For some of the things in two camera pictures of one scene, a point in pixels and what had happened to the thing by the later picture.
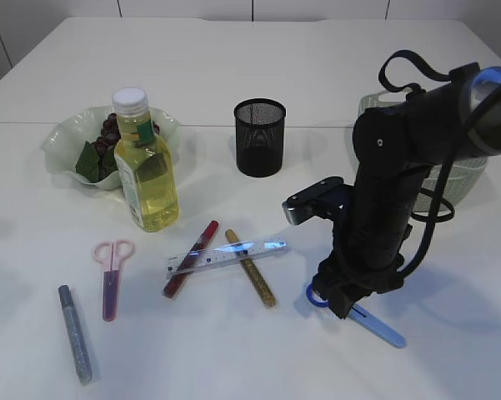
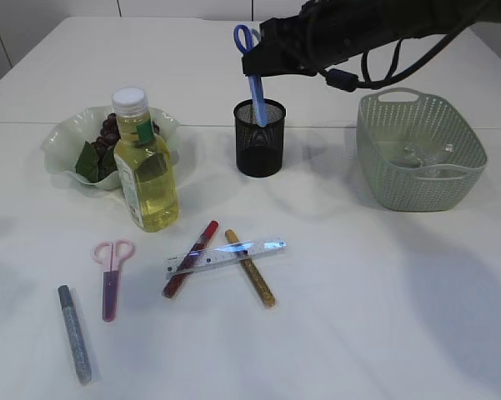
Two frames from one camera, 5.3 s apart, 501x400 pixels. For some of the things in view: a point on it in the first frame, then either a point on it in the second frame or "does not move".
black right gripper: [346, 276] -> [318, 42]
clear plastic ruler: [199, 260] does not move
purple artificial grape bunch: [97, 160] does not move
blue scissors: [363, 317] -> [246, 37]
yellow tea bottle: [146, 167] does not move
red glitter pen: [194, 254] does not move
